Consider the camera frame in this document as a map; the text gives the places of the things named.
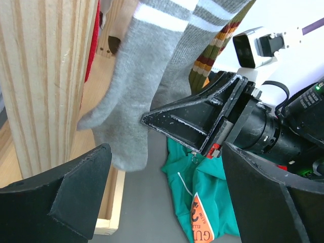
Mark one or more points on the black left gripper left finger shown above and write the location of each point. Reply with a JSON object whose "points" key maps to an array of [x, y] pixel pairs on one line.
{"points": [[59, 205]]}

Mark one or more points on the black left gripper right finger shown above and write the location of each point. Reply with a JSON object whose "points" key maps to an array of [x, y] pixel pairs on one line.
{"points": [[270, 204]]}

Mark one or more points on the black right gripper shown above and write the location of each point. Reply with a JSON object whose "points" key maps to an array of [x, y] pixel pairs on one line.
{"points": [[205, 125]]}

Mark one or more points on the olive orange striped sock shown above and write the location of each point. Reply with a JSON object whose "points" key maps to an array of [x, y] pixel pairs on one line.
{"points": [[198, 77]]}

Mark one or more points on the grey sock with white stripes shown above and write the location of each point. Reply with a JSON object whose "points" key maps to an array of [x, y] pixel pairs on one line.
{"points": [[149, 43]]}

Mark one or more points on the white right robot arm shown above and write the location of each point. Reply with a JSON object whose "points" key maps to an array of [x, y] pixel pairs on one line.
{"points": [[272, 107]]}

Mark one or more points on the wooden hanger stand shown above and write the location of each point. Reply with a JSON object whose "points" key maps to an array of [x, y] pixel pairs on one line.
{"points": [[45, 48]]}

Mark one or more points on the green jersey shirt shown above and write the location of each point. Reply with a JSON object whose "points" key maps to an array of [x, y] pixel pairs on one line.
{"points": [[200, 193]]}

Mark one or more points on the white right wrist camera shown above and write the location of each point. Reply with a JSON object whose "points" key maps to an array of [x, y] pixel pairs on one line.
{"points": [[258, 46]]}

